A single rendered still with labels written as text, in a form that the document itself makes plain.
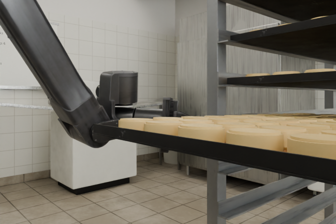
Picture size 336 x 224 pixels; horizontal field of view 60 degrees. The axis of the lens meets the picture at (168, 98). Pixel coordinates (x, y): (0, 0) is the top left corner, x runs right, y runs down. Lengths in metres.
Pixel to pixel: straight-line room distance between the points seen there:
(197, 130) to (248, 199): 0.46
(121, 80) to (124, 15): 4.15
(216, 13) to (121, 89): 0.26
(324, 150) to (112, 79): 0.39
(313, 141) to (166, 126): 0.17
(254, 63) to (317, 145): 2.89
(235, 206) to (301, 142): 0.48
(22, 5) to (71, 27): 3.75
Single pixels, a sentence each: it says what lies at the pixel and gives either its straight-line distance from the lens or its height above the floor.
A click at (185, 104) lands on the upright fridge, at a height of 0.93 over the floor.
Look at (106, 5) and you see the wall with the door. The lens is 4.54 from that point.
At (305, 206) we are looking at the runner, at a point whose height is 0.69.
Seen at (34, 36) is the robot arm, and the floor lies 1.10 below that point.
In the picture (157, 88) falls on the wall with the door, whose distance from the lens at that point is 4.90.
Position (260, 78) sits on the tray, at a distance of 0.58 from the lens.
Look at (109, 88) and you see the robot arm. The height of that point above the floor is 1.03.
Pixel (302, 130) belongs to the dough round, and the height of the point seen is 0.98.
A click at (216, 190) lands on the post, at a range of 0.65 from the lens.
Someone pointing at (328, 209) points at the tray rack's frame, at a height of 0.62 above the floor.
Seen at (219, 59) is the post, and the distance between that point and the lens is 0.62.
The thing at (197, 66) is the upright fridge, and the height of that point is 1.39.
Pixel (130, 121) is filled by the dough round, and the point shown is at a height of 0.98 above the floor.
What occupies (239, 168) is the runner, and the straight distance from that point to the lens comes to 0.67.
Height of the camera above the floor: 1.01
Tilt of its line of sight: level
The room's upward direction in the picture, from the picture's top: straight up
